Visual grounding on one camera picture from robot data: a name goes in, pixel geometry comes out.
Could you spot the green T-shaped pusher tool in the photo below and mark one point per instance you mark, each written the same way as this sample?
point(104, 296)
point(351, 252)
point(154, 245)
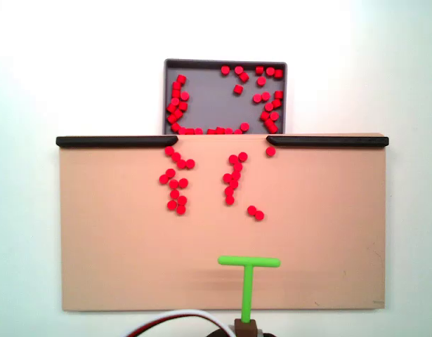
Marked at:
point(248, 288)

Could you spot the red cylindrical granule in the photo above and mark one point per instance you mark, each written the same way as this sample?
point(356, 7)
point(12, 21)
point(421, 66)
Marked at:
point(172, 205)
point(266, 95)
point(244, 77)
point(265, 116)
point(239, 69)
point(182, 130)
point(237, 167)
point(257, 98)
point(173, 183)
point(279, 94)
point(171, 107)
point(244, 126)
point(181, 210)
point(270, 151)
point(236, 175)
point(176, 93)
point(169, 150)
point(242, 156)
point(175, 102)
point(182, 200)
point(181, 78)
point(190, 131)
point(270, 71)
point(178, 113)
point(211, 132)
point(269, 106)
point(199, 131)
point(279, 73)
point(238, 132)
point(269, 123)
point(276, 103)
point(228, 131)
point(261, 81)
point(170, 173)
point(220, 130)
point(190, 163)
point(229, 200)
point(175, 126)
point(227, 178)
point(251, 210)
point(259, 215)
point(233, 184)
point(174, 193)
point(274, 116)
point(238, 89)
point(163, 179)
point(176, 156)
point(183, 106)
point(229, 191)
point(272, 128)
point(233, 159)
point(176, 85)
point(181, 163)
point(225, 70)
point(184, 95)
point(172, 118)
point(183, 182)
point(259, 70)

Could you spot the tan rectangular board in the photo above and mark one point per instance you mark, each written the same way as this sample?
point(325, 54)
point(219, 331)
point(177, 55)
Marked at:
point(114, 245)

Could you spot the grey rectangular tray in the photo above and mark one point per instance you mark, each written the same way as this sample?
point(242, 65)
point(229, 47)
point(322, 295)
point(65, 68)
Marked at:
point(212, 105)

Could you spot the black edge rail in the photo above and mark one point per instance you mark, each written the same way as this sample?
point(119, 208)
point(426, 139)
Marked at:
point(114, 141)
point(328, 141)

